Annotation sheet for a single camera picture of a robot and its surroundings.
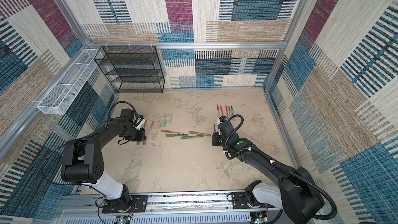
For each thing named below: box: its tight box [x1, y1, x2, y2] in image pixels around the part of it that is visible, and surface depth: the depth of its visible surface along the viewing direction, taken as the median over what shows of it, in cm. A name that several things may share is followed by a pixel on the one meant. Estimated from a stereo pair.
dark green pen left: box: [165, 133, 189, 137], surface depth 98 cm
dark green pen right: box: [180, 134, 204, 139], surface depth 98 cm
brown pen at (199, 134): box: [188, 131, 211, 137], surface depth 99 cm
